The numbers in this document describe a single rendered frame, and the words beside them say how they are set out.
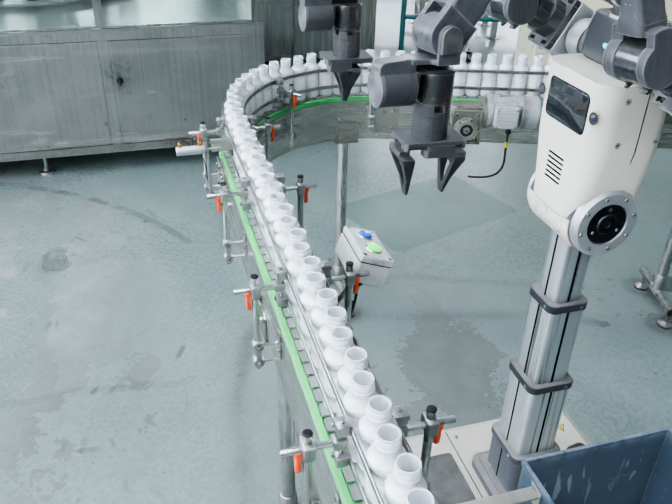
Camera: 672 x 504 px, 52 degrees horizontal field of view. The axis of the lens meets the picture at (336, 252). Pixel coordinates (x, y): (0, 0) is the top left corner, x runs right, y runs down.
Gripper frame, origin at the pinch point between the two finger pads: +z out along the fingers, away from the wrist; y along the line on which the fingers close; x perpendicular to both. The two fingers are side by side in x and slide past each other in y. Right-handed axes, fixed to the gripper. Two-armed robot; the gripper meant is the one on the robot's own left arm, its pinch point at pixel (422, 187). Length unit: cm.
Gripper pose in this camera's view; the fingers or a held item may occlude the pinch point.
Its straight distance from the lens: 114.6
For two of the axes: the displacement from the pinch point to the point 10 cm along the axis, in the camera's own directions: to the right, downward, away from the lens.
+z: -0.4, 8.6, 5.1
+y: 9.6, -1.1, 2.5
